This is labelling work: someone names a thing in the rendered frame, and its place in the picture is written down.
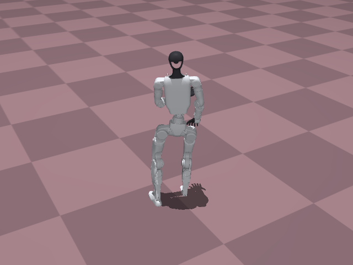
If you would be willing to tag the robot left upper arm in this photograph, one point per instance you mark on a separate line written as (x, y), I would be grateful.
(158, 91)

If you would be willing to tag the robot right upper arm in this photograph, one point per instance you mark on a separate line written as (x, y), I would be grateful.
(195, 82)

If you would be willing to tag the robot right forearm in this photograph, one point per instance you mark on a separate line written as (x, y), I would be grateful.
(197, 114)

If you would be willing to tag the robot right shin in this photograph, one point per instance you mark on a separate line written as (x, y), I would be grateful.
(186, 174)

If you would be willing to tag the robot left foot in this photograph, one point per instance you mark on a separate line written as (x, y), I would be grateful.
(156, 202)

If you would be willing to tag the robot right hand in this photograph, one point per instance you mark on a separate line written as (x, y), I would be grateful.
(191, 121)

